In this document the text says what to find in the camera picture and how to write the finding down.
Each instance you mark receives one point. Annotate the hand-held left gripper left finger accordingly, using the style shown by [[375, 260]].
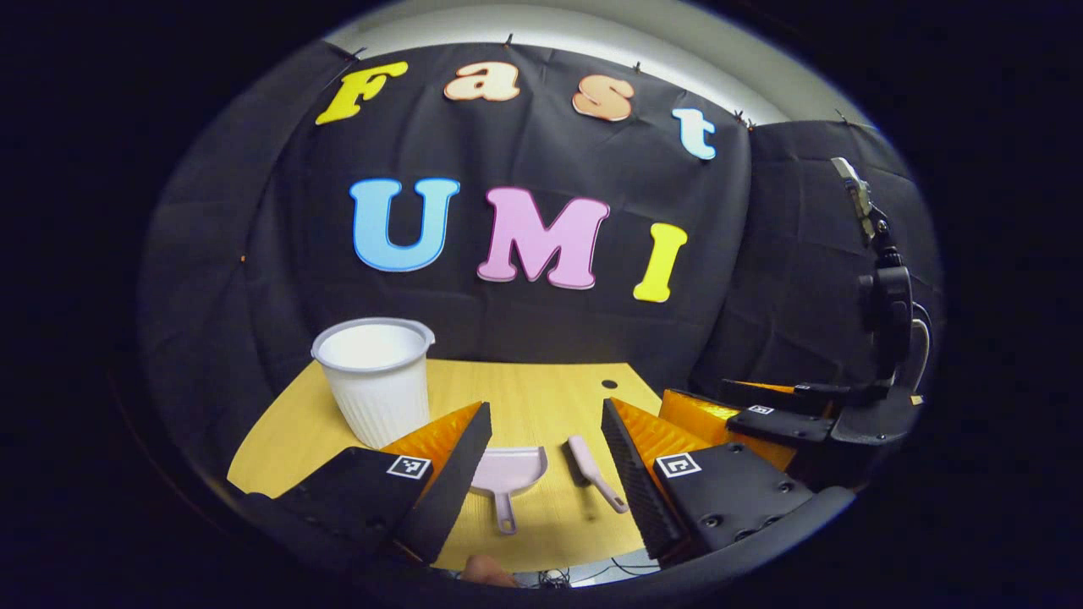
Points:
[[448, 491]]

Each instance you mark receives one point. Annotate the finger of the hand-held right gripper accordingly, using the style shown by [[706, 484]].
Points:
[[761, 389], [778, 423]]

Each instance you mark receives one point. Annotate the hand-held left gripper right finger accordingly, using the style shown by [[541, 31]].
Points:
[[634, 482]]

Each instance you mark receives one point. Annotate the pale pink small broom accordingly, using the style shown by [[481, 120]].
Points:
[[592, 469]]

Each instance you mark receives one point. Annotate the pale pink dustpan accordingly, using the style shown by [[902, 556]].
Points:
[[508, 469]]

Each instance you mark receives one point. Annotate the white ribbed garbage bin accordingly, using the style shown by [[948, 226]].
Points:
[[372, 397]]

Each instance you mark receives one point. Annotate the wooden desktop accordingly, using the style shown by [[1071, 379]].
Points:
[[525, 406]]

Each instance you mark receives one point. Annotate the black backdrop cloth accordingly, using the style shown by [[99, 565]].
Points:
[[550, 338]]

